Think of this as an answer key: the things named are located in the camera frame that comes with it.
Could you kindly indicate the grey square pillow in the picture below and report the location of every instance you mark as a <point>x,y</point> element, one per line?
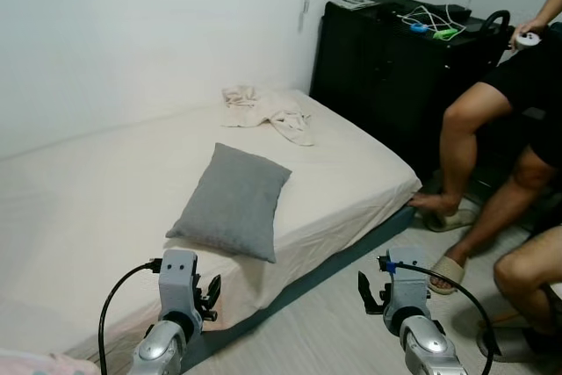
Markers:
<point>233,204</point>

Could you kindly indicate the white round controller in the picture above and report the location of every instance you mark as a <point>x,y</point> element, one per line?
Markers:
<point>527,40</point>

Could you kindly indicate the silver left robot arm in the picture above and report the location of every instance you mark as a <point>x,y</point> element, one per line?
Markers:
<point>162,349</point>

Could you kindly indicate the person's bare forearm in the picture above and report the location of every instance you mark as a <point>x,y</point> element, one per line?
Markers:
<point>549,6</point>

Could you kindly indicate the person's bare hand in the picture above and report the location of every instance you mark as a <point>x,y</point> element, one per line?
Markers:
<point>529,27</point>

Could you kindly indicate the blue bed base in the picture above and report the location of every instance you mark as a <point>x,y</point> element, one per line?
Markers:
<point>342,256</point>

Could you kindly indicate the beige slipper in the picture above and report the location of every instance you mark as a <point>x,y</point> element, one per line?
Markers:
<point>457,219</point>
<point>445,277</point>

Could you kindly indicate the mattress with cream sheet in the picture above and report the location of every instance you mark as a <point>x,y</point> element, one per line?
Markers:
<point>105,191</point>

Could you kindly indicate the crouching person's bare leg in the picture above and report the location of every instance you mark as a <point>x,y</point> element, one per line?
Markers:
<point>531,274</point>

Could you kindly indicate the person in black shorts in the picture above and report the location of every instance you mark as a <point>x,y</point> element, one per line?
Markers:
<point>465,138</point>

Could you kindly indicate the pink patterned cloth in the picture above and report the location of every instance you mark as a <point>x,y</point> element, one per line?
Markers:
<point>35,364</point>

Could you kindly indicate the crumpled cream cloth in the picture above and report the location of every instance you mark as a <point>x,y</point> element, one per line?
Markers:
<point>263,110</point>

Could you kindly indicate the black dresser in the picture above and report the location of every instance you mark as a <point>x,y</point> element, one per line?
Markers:
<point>378,85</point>

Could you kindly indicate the small green gadget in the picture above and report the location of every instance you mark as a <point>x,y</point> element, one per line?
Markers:
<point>445,33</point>

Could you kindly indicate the small blue gadget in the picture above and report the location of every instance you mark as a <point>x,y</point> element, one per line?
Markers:
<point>419,28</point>

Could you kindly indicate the flat white device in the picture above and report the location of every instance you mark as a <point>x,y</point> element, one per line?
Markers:
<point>356,4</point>

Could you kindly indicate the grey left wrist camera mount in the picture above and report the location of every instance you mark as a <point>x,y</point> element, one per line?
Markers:
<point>177,278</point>

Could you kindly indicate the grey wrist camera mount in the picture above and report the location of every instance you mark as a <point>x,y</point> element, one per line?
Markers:
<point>408,278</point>
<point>177,278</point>

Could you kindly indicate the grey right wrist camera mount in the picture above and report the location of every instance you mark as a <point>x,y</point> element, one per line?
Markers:
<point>408,278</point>

